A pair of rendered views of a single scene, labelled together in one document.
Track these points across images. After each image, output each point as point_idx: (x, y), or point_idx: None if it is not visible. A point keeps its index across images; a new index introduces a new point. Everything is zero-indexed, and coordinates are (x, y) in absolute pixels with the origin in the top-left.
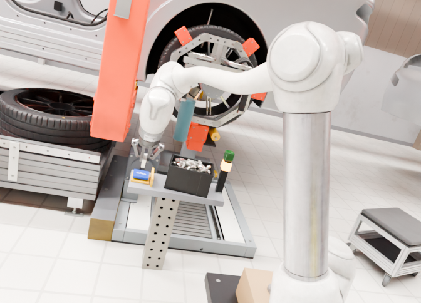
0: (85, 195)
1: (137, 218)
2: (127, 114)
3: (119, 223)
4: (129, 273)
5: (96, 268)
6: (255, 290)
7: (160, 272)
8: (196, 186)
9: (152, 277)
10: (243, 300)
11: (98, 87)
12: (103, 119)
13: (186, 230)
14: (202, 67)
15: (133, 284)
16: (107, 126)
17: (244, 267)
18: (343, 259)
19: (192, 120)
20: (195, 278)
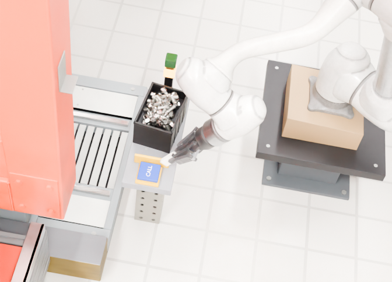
0: (46, 270)
1: (81, 211)
2: (74, 152)
3: (95, 234)
4: (166, 237)
5: (157, 271)
6: (312, 120)
7: (165, 204)
8: (182, 117)
9: (174, 214)
10: (303, 133)
11: (61, 173)
12: (66, 190)
13: (102, 157)
14: (252, 46)
15: (184, 235)
16: (69, 189)
17: (287, 117)
18: (367, 54)
19: None
20: (177, 170)
